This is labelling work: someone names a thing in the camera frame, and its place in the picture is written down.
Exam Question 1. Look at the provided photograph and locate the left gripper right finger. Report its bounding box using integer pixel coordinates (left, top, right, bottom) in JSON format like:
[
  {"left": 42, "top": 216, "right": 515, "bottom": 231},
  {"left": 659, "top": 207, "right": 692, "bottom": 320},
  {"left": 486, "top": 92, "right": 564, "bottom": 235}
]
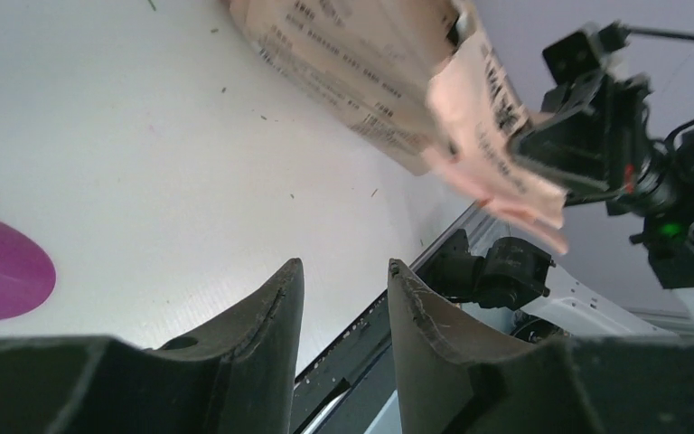
[{"left": 388, "top": 259, "right": 694, "bottom": 433}]

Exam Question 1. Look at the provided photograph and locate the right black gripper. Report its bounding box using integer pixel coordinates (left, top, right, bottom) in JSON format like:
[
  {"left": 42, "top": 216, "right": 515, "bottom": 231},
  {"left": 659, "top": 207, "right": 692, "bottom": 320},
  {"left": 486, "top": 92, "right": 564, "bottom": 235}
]
[{"left": 511, "top": 24, "right": 689, "bottom": 217}]

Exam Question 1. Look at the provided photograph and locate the pink cat litter bag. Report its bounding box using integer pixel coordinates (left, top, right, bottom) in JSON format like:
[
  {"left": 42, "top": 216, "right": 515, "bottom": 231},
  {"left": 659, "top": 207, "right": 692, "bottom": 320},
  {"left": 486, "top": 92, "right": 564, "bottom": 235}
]
[{"left": 227, "top": 1, "right": 568, "bottom": 254}]

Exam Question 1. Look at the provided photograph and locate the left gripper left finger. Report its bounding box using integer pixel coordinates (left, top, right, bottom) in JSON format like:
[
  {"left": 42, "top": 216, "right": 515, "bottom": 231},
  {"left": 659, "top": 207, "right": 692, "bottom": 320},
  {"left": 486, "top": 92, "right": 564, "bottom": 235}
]
[{"left": 0, "top": 259, "right": 305, "bottom": 433}]

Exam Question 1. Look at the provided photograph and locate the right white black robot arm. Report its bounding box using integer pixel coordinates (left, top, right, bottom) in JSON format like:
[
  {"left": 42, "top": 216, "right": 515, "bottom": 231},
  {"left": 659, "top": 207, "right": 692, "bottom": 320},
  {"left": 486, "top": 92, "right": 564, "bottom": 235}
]
[{"left": 424, "top": 22, "right": 694, "bottom": 320}]

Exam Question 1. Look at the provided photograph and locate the right black cable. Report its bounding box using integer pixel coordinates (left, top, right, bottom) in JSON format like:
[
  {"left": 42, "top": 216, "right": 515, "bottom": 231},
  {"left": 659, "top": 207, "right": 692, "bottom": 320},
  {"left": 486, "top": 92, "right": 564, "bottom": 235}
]
[{"left": 622, "top": 24, "right": 694, "bottom": 151}]

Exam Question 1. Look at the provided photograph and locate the magenta plastic scoop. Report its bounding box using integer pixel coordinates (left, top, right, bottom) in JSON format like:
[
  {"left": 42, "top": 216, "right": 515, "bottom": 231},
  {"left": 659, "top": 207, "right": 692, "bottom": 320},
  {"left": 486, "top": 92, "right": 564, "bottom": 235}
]
[{"left": 0, "top": 222, "right": 56, "bottom": 320}]

